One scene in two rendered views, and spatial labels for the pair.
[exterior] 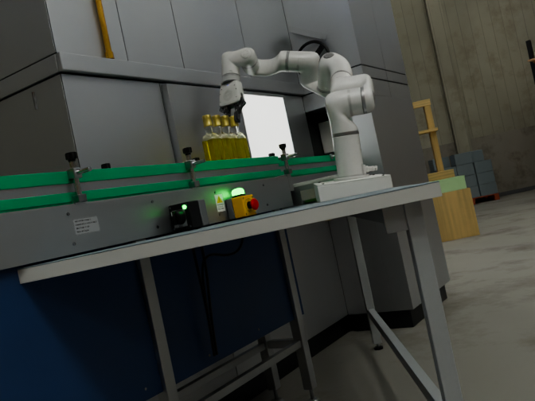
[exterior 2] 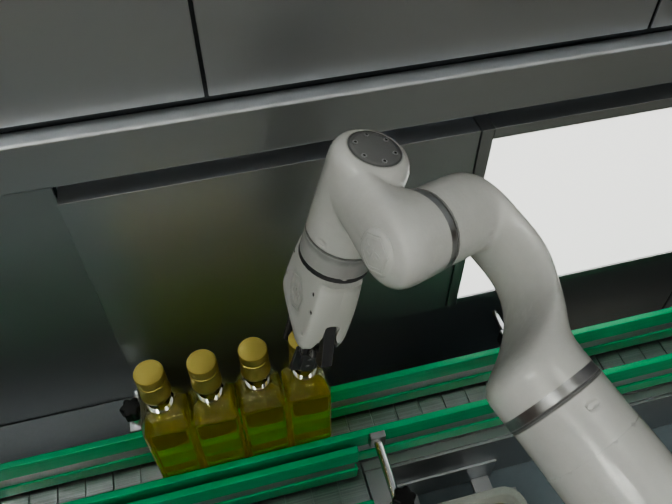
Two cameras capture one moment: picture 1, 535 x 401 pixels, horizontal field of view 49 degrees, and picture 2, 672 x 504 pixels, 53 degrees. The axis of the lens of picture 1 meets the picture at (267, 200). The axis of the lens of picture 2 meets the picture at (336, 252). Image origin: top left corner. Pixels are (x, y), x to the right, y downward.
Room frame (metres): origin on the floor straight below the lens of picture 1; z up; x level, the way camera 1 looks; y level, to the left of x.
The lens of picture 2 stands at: (2.12, -0.25, 1.81)
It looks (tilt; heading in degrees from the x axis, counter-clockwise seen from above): 49 degrees down; 43
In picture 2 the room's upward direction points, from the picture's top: straight up
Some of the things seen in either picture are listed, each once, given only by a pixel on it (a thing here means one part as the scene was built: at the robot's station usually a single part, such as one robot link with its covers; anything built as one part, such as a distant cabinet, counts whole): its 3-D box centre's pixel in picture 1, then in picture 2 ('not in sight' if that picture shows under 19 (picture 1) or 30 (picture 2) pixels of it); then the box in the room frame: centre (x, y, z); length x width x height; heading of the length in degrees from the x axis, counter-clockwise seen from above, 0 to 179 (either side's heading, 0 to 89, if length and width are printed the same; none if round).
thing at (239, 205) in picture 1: (241, 207); not in sight; (2.01, 0.09, 0.79); 0.07 x 0.07 x 0.07; 57
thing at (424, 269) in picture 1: (382, 301); not in sight; (2.10, -0.32, 0.36); 1.51 x 0.09 x 0.71; 178
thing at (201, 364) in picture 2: (216, 121); (203, 371); (2.31, 0.13, 1.14); 0.04 x 0.04 x 0.04
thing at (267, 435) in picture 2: (232, 158); (264, 420); (2.36, 0.10, 0.99); 0.06 x 0.06 x 0.21; 58
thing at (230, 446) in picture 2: (224, 159); (221, 432); (2.31, 0.13, 0.99); 0.06 x 0.06 x 0.21; 56
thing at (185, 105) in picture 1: (238, 127); (443, 226); (2.67, 0.06, 1.15); 0.90 x 0.03 x 0.34; 147
